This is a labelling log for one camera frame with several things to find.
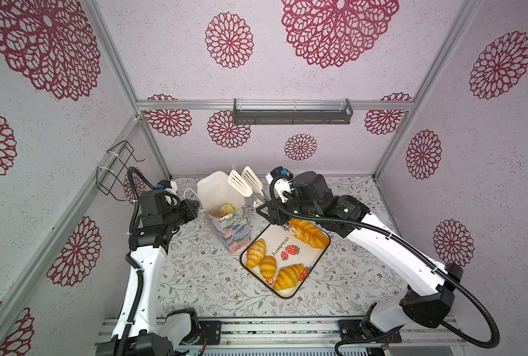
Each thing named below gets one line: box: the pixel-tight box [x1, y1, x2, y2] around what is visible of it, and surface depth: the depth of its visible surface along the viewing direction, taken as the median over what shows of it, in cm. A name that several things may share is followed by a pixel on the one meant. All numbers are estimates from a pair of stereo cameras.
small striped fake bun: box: [259, 255, 277, 279], surface depth 87 cm
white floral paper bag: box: [197, 170, 252, 256], surface depth 87 cm
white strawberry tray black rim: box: [240, 223, 331, 300], surface depth 91 cm
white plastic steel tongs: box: [227, 166, 270, 207], surface depth 65 cm
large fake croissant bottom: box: [272, 263, 305, 291], surface depth 83 cm
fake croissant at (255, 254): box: [246, 238, 267, 269], surface depth 89 cm
